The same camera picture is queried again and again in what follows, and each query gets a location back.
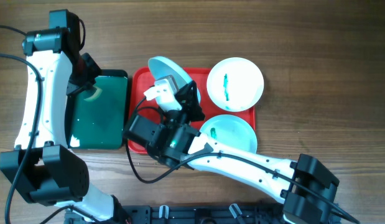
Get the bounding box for white plate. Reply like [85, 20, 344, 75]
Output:
[200, 114, 257, 153]
[206, 57, 264, 112]
[148, 56, 193, 101]

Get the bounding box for red plastic tray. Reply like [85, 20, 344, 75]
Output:
[126, 66, 256, 155]

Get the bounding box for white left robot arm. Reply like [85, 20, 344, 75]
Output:
[0, 9, 131, 223]

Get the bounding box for green water tray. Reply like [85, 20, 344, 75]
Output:
[65, 70, 129, 150]

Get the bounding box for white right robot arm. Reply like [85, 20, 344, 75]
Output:
[124, 82, 345, 223]

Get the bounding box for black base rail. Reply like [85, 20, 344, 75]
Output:
[64, 202, 288, 224]

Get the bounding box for green yellow sponge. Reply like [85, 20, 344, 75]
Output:
[83, 86, 102, 101]

